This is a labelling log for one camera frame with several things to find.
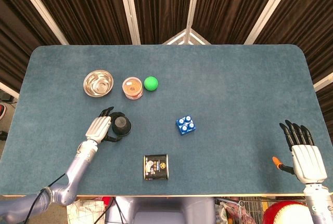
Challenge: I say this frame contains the stainless steel bowl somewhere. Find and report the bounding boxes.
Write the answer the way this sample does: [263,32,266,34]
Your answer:
[83,70,114,97]

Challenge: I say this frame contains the wire shopping cart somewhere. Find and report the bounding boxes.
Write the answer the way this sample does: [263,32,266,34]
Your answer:
[215,196,308,224]

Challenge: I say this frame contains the lavender robot base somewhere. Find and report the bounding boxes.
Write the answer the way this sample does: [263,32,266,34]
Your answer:
[105,196,216,224]

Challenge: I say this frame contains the black cable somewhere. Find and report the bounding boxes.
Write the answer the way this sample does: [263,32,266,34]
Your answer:
[25,173,123,224]

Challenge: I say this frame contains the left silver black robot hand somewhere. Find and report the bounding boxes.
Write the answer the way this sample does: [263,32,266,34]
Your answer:
[85,106,126,143]

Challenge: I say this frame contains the green ball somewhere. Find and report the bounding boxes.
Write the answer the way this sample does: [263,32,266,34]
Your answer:
[144,76,159,91]

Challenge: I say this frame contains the black luncheon meat can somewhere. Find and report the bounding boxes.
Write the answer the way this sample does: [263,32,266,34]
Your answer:
[143,154,170,181]

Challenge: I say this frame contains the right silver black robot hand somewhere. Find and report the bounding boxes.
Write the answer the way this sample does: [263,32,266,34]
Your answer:
[272,119,328,183]

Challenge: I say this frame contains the blue felt table mat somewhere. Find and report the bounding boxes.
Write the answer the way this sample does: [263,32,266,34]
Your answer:
[0,44,333,197]

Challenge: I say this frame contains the red and white ball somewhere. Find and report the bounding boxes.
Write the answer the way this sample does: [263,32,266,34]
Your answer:
[262,200,317,224]

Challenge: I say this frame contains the blue building block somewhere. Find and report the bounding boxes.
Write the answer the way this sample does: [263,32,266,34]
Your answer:
[175,115,198,137]

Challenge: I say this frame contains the black cup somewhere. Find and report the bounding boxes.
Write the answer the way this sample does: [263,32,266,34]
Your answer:
[111,114,133,137]

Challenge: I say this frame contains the brown curtain folding screen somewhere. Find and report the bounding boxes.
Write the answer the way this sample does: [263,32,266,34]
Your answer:
[0,0,333,121]

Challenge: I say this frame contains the white checked bag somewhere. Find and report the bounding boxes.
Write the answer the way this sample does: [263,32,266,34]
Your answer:
[66,200,106,224]

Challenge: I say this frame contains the clear jar with orange contents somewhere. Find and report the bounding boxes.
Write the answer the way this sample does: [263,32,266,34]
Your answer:
[122,76,144,101]

